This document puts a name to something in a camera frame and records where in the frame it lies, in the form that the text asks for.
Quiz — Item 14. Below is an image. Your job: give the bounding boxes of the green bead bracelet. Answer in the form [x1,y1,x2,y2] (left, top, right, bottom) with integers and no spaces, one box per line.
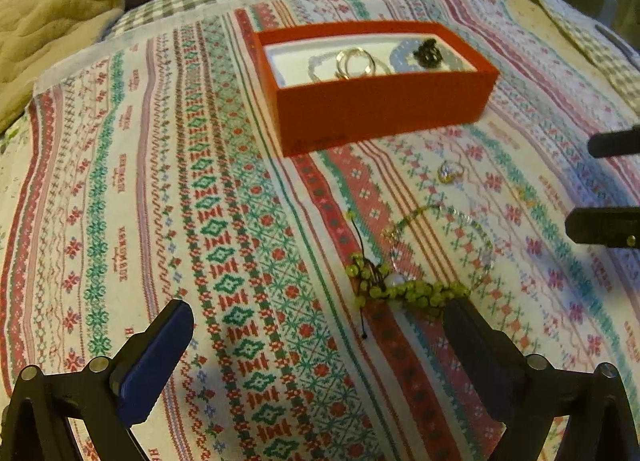
[344,210,472,341]

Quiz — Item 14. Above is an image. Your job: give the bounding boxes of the black hair claw clip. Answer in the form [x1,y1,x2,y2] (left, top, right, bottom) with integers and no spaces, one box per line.
[412,38,444,69]

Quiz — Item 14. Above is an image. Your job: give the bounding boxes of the gold hoop rings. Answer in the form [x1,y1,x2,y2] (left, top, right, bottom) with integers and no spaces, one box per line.
[333,46,379,81]

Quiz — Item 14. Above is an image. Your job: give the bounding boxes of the patterned cross-stitch cloth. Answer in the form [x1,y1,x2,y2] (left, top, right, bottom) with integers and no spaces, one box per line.
[1,0,639,460]

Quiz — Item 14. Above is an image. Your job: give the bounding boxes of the red cardboard box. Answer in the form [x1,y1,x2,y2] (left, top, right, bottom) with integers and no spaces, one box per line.
[254,20,499,157]

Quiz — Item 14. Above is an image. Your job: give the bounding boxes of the beige quilted blanket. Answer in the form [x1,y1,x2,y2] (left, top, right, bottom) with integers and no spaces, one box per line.
[1,0,126,131]

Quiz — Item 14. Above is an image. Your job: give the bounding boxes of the small gold ring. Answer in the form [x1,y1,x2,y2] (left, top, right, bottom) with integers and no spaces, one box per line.
[437,159,467,186]

